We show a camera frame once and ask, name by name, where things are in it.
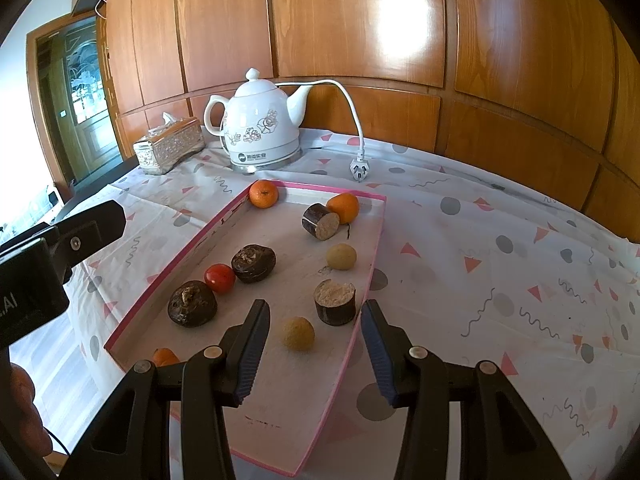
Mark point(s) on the white floral electric kettle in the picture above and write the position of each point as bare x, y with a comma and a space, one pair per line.
262, 130

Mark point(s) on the orange carrot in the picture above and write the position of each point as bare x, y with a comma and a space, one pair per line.
165, 358

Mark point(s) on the dark sugarcane piece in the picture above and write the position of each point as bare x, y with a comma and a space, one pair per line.
320, 222
335, 302

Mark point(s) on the red tomato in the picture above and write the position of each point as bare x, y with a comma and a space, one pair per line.
220, 278

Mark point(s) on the small tangerine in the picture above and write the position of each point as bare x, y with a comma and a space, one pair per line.
263, 194

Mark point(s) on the person's left hand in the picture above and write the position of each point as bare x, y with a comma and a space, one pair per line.
27, 405

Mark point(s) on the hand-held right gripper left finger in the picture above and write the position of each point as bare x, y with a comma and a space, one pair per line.
255, 355

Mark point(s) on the silver patterned tissue box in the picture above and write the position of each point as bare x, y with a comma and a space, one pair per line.
170, 145

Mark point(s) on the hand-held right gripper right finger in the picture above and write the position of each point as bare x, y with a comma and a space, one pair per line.
377, 360

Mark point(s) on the wooden glass-panel door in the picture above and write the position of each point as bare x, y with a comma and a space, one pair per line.
85, 110

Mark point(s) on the pink-rimmed tray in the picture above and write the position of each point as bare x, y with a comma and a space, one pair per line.
295, 390

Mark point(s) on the dark water chestnut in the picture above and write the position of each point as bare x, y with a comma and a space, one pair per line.
192, 305
253, 263

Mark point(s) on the white patterned tablecloth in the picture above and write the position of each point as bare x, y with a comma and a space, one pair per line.
500, 270

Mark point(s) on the large orange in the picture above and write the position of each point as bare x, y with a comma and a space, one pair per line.
345, 207

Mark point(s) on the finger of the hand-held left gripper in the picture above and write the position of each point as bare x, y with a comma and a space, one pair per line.
90, 232

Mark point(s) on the small yellow round fruit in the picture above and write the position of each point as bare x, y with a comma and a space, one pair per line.
299, 333
341, 256

